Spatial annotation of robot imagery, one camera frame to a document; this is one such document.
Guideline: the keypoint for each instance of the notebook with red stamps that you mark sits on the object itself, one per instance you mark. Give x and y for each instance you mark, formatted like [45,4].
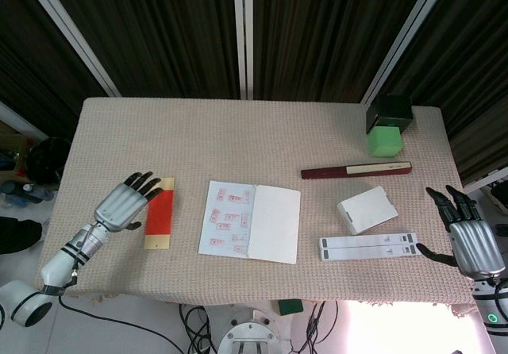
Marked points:
[274,223]

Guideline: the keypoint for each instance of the white partition post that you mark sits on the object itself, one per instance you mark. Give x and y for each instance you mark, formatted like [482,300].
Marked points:
[405,40]
[75,36]
[243,32]

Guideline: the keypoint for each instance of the white rectangular cardboard box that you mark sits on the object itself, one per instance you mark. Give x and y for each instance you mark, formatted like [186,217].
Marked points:
[369,211]

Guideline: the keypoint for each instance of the green block on robot base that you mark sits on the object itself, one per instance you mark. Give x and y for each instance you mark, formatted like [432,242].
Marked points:
[290,307]

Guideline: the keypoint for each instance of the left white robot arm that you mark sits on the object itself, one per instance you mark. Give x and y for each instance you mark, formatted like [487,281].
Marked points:
[59,264]

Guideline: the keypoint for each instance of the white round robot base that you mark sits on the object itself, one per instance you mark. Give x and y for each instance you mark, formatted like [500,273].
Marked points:
[250,330]

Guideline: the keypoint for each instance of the long flat white box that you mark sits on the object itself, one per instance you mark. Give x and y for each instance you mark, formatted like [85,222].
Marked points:
[365,241]
[365,253]

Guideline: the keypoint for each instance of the green cube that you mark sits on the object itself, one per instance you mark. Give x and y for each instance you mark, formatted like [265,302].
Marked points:
[385,141]

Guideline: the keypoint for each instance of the black cloth lump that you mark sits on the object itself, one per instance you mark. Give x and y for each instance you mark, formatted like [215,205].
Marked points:
[18,235]

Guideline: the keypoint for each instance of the black round bag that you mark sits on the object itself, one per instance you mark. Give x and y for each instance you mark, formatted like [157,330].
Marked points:
[47,159]

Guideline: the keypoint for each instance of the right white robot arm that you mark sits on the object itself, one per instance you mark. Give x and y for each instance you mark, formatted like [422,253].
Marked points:
[490,306]

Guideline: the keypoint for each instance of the black cube box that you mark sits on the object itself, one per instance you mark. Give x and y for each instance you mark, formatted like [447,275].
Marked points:
[391,110]

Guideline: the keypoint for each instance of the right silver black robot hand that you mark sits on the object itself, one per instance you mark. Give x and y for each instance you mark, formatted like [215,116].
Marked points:
[474,247]

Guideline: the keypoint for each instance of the long maroon and cream box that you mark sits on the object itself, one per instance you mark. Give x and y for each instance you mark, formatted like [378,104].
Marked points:
[325,172]

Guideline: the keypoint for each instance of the red and gold bookmark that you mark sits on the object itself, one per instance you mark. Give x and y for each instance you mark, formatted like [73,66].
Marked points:
[160,219]

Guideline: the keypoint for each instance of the clear plastic bottles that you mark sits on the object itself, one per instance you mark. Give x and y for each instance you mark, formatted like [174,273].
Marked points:
[24,195]

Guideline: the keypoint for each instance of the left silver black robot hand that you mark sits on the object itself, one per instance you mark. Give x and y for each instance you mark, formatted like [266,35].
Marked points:
[119,207]

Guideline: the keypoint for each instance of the dark pleated curtain panel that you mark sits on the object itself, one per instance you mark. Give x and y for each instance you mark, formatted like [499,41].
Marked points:
[31,52]
[325,32]
[468,72]
[158,32]

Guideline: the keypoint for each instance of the beige waffle tablecloth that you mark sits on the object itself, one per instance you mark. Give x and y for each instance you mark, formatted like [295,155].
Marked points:
[238,139]

